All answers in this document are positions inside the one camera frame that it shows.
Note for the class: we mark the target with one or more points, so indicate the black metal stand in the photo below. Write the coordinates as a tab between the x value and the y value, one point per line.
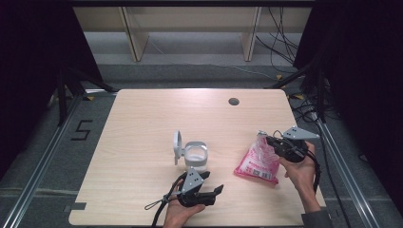
320	91
62	98

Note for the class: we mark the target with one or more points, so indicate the person's right hand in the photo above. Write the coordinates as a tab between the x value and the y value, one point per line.
302	175

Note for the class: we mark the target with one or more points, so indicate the black curtain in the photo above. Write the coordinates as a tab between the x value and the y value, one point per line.
31	63
364	79

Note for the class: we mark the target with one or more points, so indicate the person's left hand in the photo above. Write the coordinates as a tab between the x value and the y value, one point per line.
177	217

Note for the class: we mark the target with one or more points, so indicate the black tape floor mark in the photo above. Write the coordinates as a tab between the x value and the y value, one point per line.
83	129

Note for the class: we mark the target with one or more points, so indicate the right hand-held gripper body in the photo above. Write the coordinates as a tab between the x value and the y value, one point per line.
297	134

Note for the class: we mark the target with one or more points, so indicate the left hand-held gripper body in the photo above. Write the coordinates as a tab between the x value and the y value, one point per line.
192	182

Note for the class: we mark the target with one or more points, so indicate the yellow tape piece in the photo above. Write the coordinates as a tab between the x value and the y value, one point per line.
298	96
90	98
279	77

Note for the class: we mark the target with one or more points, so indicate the light wooden furniture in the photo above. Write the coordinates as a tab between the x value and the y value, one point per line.
190	19

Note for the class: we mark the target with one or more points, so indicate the pink and white plastic bag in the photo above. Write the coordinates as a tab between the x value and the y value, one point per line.
258	161

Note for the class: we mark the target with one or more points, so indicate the metal floor rail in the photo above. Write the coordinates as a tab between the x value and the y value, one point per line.
38	167
345	171

